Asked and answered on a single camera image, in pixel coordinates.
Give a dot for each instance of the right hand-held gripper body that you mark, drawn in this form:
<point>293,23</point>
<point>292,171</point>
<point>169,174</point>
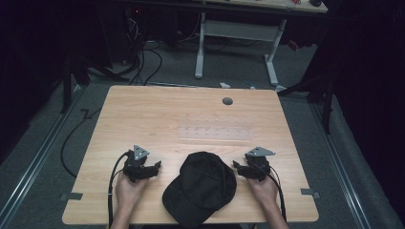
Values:
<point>256,168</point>

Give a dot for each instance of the grey tape strip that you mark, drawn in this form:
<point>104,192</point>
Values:
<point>309,192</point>
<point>74,196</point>

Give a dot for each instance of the white plug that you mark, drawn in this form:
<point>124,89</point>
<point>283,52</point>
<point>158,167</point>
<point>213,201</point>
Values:
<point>224,85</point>

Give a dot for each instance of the clear plastic sheet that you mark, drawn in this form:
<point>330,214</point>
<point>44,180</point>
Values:
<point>216,132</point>

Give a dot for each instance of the black metal stand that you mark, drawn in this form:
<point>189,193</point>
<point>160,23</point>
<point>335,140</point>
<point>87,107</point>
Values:
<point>67,86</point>
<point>326,101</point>

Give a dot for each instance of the person's left hand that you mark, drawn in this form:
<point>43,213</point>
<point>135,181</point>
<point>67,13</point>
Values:
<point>129,192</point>

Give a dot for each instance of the person's right hand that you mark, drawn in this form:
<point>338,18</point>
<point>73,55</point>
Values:
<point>263,192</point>

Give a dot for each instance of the aluminium floor rail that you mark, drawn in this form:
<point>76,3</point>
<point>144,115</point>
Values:
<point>340,168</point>
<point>35,159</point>

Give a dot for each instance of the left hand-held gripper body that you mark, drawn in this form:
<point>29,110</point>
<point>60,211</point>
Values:
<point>137,168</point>

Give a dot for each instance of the white-framed wooden desk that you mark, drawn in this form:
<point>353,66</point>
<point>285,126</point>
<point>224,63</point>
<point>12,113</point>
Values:
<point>238,30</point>

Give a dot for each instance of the black computer mouse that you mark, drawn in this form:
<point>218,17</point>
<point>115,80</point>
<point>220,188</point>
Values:
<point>315,3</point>

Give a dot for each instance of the black baseball cap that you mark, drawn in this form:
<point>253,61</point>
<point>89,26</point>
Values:
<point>200,187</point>

